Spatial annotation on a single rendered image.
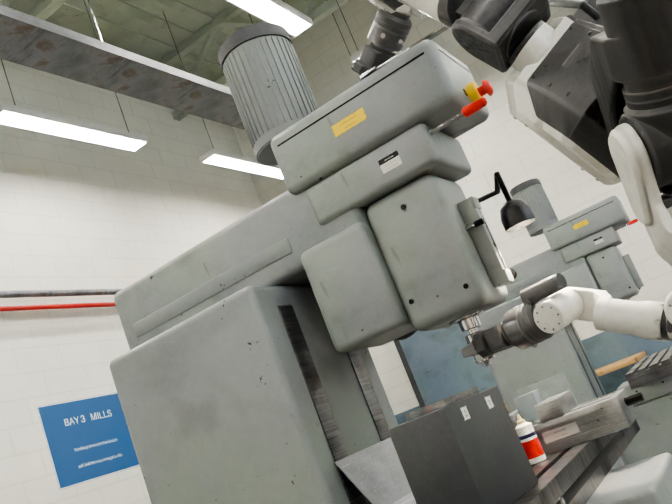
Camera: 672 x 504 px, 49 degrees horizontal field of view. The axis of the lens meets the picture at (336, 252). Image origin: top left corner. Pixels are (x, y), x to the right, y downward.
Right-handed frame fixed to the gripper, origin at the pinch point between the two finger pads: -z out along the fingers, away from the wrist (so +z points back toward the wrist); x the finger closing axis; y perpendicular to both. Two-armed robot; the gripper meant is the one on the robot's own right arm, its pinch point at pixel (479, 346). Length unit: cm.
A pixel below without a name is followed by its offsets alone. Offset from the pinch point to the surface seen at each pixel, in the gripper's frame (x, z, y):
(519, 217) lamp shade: -6.5, 19.5, -22.2
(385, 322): 15.8, -9.1, -12.5
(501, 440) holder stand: 28.8, 18.2, 18.0
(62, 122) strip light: -132, -396, -310
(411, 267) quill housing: 10.6, -0.2, -21.3
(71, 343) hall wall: -125, -485, -151
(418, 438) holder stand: 44.5, 14.9, 12.1
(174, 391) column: 44, -57, -18
